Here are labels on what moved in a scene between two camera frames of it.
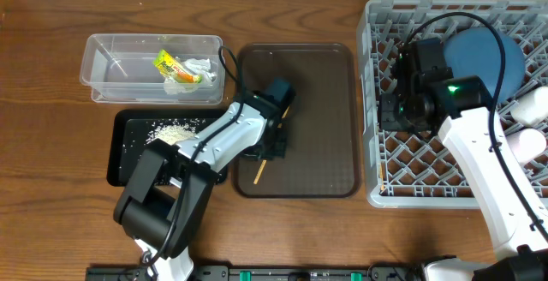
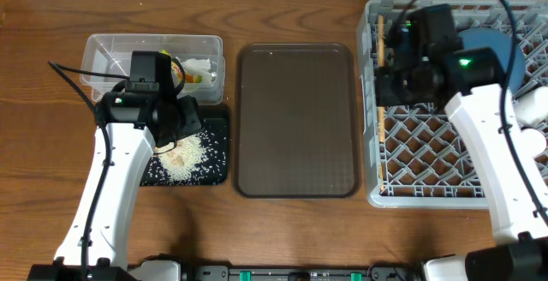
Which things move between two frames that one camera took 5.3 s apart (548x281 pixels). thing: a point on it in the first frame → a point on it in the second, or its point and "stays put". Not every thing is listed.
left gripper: [269, 145] → [188, 120]
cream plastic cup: [533, 106] stays put
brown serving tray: [323, 157] stays put
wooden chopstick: [265, 162] → [380, 40]
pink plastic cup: [527, 144] stays put
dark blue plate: [477, 51] stays put
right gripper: [388, 120] → [387, 95]
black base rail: [264, 273] stays put
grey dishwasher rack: [408, 170] stays put
